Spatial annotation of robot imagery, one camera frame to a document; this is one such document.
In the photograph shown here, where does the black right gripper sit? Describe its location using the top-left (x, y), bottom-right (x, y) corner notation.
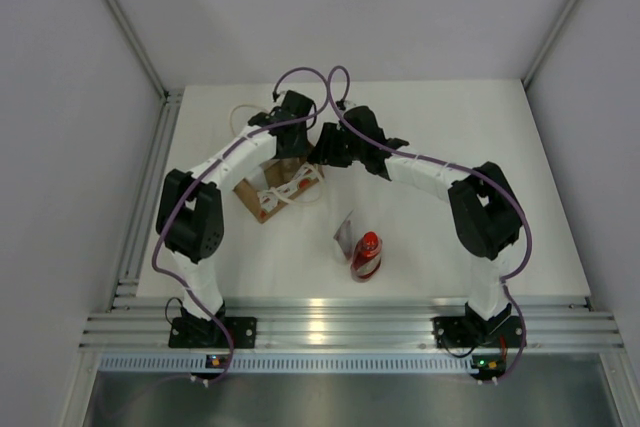
top-left (308, 123), bottom-right (366, 169)

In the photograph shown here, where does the burlap watermelon canvas bag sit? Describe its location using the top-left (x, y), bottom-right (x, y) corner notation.
top-left (233, 158), bottom-right (326, 224)

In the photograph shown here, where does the clear plastic tube pack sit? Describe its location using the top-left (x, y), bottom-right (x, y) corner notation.
top-left (332, 210), bottom-right (356, 262)

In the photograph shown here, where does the red shampoo bottle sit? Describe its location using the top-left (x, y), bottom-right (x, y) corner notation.
top-left (350, 231), bottom-right (383, 282)

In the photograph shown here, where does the clear bottle grey cap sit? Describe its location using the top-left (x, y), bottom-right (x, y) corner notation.
top-left (280, 156), bottom-right (306, 176)

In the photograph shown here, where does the white bottle grey cap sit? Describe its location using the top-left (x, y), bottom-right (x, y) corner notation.
top-left (246, 167), bottom-right (269, 191)

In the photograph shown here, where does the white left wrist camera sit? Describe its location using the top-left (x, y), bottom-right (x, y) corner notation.
top-left (272, 89), bottom-right (289, 105)

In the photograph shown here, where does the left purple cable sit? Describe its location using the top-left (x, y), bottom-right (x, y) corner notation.
top-left (149, 66), bottom-right (331, 388)

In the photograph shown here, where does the perforated cable duct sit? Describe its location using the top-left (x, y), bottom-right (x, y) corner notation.
top-left (99, 353), bottom-right (499, 374)

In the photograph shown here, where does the aluminium rail base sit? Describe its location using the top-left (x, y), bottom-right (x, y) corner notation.
top-left (80, 297), bottom-right (624, 353)

